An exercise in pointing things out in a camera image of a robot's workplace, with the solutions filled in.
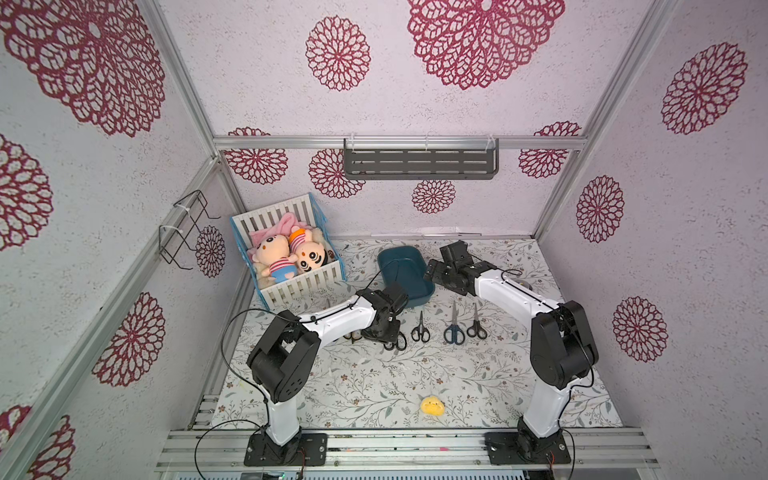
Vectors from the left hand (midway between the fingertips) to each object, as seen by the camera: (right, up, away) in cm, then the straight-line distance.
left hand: (384, 337), depth 89 cm
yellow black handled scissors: (-7, +7, -29) cm, 31 cm away
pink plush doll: (-37, +27, +8) cm, 47 cm away
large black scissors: (+5, -1, -1) cm, 5 cm away
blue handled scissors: (+22, 0, +5) cm, 22 cm away
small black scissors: (+11, +1, +5) cm, 13 cm away
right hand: (+20, +18, +6) cm, 27 cm away
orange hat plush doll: (-25, +25, +8) cm, 36 cm away
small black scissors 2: (+30, +1, +6) cm, 30 cm away
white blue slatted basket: (-29, +43, +20) cm, 55 cm away
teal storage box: (+8, +22, +26) cm, 34 cm away
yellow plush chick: (+12, -15, -11) cm, 23 cm away
